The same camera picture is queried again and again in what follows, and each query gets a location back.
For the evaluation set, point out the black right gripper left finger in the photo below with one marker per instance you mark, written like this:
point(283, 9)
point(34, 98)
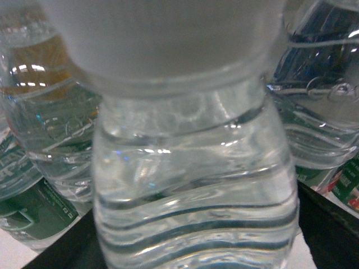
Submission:
point(77, 248)

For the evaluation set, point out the water bottle shelf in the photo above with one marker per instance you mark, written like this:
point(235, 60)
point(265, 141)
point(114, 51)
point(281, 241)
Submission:
point(52, 116)
point(315, 81)

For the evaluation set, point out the water bottle green label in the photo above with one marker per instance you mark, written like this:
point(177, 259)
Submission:
point(191, 166)

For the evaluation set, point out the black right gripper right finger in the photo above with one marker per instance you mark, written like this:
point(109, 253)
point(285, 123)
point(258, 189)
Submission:
point(330, 232)

